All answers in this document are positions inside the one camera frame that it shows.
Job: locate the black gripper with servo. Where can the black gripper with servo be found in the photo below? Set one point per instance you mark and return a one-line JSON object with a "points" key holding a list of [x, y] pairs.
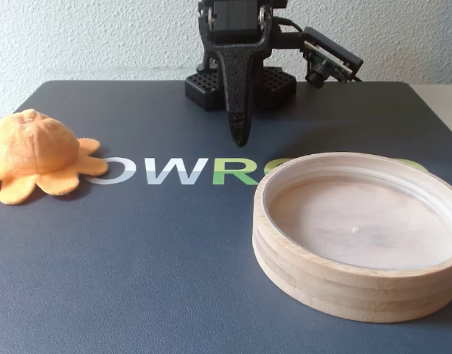
{"points": [[236, 63]]}

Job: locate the orange octopus plush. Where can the orange octopus plush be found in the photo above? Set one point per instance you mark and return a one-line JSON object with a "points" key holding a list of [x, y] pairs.
{"points": [[34, 147]]}

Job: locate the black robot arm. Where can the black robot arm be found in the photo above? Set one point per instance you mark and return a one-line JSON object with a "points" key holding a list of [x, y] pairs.
{"points": [[268, 59]]}

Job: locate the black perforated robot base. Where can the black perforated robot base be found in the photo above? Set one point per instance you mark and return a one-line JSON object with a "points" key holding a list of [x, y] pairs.
{"points": [[203, 88]]}

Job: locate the round wooden box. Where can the round wooden box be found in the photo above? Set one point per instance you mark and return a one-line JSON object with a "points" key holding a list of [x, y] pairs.
{"points": [[340, 295]]}

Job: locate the dark blue printed mat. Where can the dark blue printed mat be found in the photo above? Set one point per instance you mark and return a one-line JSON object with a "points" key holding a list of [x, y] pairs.
{"points": [[137, 258]]}

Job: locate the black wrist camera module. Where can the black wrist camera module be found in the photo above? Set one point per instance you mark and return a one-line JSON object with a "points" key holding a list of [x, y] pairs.
{"points": [[316, 72]]}

